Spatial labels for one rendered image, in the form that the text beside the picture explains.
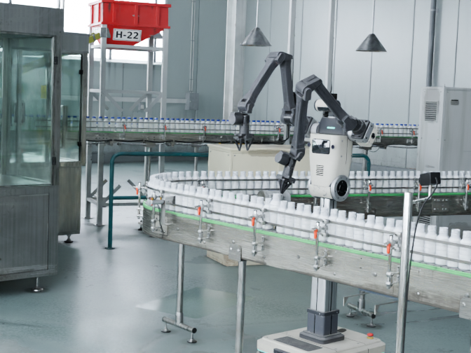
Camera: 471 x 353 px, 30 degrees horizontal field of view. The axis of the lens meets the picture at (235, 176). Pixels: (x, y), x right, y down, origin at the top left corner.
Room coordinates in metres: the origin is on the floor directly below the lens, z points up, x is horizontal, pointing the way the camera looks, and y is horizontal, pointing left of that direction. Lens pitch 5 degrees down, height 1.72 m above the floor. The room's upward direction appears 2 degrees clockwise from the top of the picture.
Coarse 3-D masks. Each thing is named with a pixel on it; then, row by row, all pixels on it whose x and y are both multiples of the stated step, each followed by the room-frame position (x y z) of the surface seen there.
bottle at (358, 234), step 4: (360, 216) 4.16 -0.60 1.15; (356, 220) 4.18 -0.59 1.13; (360, 220) 4.16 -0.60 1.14; (356, 224) 4.16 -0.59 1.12; (360, 224) 4.15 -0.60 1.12; (356, 228) 4.15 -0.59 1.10; (356, 232) 4.15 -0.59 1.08; (360, 232) 4.15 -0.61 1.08; (356, 236) 4.15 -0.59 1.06; (360, 236) 4.15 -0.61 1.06; (356, 244) 4.15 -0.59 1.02; (360, 244) 4.15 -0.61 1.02; (356, 248) 4.15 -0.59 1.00; (360, 248) 4.15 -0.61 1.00
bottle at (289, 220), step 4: (288, 204) 4.52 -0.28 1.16; (292, 204) 4.51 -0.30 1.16; (288, 208) 4.52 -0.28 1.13; (292, 208) 4.51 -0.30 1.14; (288, 212) 4.50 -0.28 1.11; (292, 212) 4.50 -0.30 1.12; (288, 216) 4.50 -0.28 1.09; (292, 216) 4.50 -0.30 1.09; (288, 220) 4.50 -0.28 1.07; (292, 220) 4.50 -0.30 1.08; (288, 224) 4.50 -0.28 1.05; (292, 224) 4.50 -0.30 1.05; (288, 228) 4.50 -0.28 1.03; (288, 232) 4.50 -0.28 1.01; (292, 232) 4.50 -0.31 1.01
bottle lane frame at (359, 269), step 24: (168, 216) 5.22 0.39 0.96; (192, 216) 5.05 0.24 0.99; (168, 240) 5.22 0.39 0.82; (192, 240) 5.05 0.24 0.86; (216, 240) 4.89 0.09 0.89; (240, 240) 4.74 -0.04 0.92; (264, 240) 4.60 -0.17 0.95; (288, 240) 4.46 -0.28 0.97; (264, 264) 4.59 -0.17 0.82; (288, 264) 4.46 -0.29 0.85; (312, 264) 4.33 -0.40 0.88; (336, 264) 4.21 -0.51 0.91; (360, 264) 4.10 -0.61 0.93; (384, 264) 3.99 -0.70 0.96; (360, 288) 4.09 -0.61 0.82; (384, 288) 3.99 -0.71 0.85; (432, 288) 3.79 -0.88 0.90; (456, 288) 3.70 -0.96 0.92
